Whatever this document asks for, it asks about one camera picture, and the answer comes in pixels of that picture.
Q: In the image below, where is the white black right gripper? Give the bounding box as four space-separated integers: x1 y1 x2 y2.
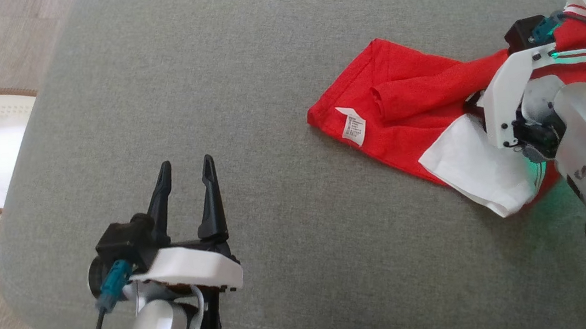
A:
460 39 586 168

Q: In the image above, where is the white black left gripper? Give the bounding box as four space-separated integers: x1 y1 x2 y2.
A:
116 151 251 329

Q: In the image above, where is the red shirt with white sleeves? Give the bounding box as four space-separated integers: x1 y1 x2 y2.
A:
296 0 586 239

